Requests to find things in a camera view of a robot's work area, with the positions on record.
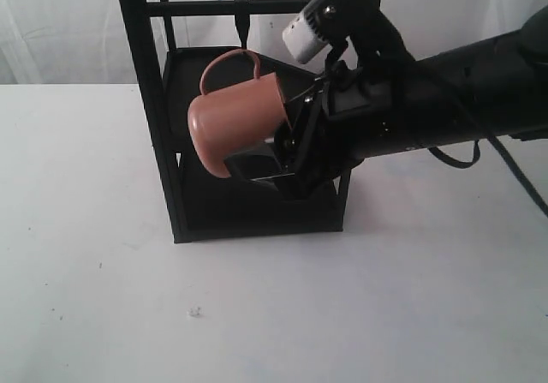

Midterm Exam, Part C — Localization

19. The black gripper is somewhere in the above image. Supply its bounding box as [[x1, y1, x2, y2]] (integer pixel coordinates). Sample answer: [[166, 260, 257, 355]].
[[223, 63, 401, 200]]

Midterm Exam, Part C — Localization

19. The pink ceramic mug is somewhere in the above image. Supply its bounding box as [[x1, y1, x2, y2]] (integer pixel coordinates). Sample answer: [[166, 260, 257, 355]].
[[188, 48, 289, 178]]

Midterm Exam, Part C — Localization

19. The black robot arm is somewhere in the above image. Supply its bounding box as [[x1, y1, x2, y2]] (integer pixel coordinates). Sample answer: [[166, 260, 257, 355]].
[[224, 10, 547, 199]]

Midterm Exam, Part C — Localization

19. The black tapered bracket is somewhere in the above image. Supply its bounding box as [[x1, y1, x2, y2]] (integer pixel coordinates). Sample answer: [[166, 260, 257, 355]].
[[234, 0, 250, 49]]

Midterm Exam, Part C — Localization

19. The black two-tier shelf rack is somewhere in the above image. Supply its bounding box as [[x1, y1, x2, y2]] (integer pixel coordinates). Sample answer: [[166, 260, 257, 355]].
[[119, 0, 350, 243]]

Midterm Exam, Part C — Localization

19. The white backdrop curtain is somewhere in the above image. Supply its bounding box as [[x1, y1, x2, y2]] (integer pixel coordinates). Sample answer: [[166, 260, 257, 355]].
[[1, 0, 547, 84]]

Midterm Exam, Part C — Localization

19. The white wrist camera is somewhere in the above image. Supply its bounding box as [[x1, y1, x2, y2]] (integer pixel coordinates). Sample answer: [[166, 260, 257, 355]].
[[282, 0, 370, 64]]

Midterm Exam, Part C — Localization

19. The black cable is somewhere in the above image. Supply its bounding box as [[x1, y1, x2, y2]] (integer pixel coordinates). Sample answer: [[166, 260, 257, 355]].
[[376, 9, 548, 211]]

